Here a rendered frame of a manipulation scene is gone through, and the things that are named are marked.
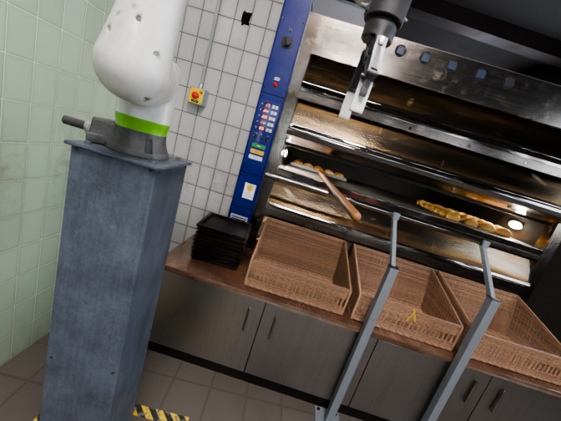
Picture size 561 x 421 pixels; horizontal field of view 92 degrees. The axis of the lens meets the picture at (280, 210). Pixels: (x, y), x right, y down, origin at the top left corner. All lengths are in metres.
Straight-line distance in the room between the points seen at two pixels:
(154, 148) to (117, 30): 0.27
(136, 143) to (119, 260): 0.29
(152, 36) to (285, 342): 1.42
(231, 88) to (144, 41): 1.34
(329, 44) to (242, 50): 0.53
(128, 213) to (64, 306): 0.33
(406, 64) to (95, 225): 1.76
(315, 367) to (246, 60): 1.82
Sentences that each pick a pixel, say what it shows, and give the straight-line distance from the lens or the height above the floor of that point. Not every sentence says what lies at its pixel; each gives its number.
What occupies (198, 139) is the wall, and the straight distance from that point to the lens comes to 1.94.
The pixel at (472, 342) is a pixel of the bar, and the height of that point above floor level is 0.72.
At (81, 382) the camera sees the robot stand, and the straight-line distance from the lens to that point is 1.07.
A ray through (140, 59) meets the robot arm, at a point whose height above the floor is 1.40.
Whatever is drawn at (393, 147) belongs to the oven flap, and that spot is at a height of 1.52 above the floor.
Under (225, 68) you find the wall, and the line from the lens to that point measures 1.94.
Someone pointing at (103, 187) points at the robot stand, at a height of 1.11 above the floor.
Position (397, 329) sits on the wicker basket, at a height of 0.61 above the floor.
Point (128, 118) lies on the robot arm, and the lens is 0.76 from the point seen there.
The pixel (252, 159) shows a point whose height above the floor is 1.19.
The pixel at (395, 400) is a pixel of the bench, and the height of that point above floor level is 0.23.
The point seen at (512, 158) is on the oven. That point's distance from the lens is 2.20.
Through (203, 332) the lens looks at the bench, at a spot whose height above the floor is 0.26.
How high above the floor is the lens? 1.33
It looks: 13 degrees down
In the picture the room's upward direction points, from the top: 17 degrees clockwise
